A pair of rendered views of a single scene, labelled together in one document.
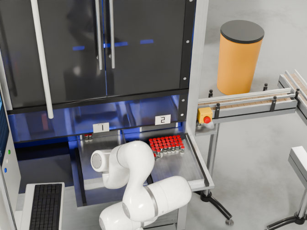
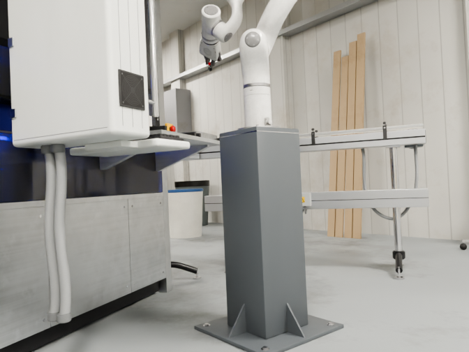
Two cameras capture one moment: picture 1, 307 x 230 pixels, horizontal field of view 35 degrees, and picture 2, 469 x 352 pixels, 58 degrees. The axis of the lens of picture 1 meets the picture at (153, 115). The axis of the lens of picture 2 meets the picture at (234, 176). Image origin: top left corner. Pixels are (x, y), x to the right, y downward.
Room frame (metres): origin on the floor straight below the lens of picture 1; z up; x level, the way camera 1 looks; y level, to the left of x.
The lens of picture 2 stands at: (0.21, 1.66, 0.63)
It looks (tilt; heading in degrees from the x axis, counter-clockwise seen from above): 1 degrees up; 305
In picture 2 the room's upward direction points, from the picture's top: 3 degrees counter-clockwise
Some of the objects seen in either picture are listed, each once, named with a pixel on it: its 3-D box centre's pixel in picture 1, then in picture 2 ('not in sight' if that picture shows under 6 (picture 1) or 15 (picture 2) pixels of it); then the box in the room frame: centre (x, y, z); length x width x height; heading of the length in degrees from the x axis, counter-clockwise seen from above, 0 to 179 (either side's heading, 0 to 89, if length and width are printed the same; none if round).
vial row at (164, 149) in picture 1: (167, 149); not in sight; (1.91, -0.08, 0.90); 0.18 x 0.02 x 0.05; 104
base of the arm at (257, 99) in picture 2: not in sight; (257, 110); (1.19, 0.08, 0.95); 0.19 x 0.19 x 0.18
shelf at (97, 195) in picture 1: (138, 164); (156, 142); (1.82, 0.07, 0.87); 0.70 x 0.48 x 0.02; 104
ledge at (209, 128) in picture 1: (202, 126); not in sight; (2.15, -0.29, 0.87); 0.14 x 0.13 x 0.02; 14
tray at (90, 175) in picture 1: (104, 155); not in sight; (1.85, 0.26, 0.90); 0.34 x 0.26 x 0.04; 14
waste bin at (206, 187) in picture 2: not in sight; (192, 202); (4.77, -3.57, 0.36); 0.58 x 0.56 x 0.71; 164
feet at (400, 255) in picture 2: not in sight; (398, 260); (0.99, -1.29, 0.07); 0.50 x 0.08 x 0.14; 104
